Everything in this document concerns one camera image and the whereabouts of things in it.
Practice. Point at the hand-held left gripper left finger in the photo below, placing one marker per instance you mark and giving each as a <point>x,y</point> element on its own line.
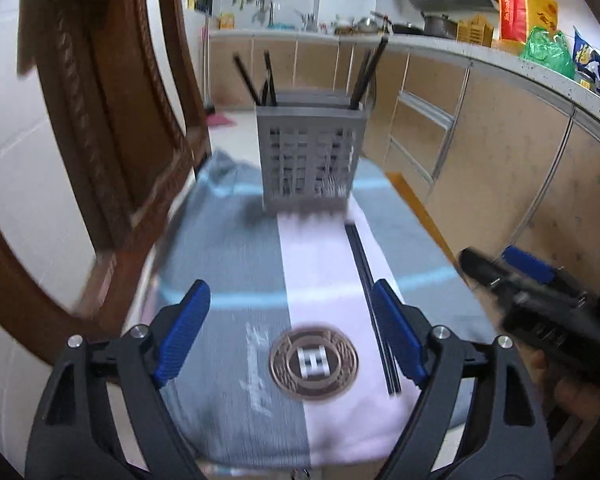
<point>185,330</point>

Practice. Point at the steel pot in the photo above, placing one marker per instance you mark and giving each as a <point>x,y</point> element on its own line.
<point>440,26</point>

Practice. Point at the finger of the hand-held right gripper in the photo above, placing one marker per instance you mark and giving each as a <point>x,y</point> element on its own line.
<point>527,262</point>
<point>485,270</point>

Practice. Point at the person's right hand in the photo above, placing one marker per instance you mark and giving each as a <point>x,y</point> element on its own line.
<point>580,395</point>

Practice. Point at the black chopstick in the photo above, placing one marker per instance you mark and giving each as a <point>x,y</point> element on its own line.
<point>372,70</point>
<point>360,80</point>
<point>361,280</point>
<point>247,80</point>
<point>271,80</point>
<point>367,280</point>
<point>265,92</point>

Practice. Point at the carved wooden chair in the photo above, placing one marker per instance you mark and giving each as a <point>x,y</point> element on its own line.
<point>110,110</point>

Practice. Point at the yellow basket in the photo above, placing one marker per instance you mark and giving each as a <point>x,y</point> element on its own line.
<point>475,32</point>

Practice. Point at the green plastic bag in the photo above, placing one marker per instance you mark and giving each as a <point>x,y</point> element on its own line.
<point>547,52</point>

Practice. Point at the grey and pink blanket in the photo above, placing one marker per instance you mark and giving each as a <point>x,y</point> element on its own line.
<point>230,260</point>

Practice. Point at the yellow box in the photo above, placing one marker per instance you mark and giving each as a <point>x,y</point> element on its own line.
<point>227,21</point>

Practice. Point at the blue snack bag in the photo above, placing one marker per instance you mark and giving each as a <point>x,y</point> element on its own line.
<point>591,60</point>

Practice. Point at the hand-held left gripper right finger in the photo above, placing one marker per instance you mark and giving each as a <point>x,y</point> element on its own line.
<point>397,330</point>

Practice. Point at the yellow and red bag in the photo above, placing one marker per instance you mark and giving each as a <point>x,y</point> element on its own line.
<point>525,5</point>

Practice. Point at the pile of dishes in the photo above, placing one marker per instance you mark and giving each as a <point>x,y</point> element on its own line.
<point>360,24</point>

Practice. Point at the red floor mat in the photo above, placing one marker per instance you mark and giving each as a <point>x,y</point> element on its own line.
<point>222,120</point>

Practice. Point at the grey plastic utensil holder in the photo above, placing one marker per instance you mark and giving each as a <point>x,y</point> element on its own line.
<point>310,160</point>

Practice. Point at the beige kitchen base cabinets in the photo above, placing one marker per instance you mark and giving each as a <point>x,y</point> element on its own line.
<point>505,160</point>

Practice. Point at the kitchen faucet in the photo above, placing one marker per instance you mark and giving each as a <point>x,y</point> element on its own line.
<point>271,12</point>

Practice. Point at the black wok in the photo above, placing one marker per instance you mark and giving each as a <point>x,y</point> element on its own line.
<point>407,29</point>

